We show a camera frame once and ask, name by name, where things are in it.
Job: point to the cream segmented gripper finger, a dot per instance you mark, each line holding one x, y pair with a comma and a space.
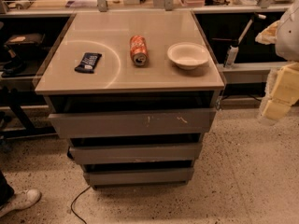
281, 93

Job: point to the grey top drawer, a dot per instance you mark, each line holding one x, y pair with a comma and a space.
131, 123

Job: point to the grey drawer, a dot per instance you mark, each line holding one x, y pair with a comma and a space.
131, 123
139, 177
136, 153

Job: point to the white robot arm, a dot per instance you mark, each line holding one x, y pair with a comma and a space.
284, 34

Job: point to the grey middle drawer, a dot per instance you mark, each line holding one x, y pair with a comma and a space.
136, 153

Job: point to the grey drawer cabinet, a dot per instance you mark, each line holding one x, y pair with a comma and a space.
117, 84

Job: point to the grey bottom drawer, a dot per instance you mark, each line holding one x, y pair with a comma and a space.
139, 177

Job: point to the white bowl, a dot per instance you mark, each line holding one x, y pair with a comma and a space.
188, 56

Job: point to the orange soda can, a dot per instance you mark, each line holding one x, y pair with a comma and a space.
138, 50

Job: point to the dark blue snack packet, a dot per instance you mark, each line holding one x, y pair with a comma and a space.
88, 62

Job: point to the black stool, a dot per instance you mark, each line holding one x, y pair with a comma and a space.
22, 50

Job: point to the white sneaker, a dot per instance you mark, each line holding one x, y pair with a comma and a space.
20, 201

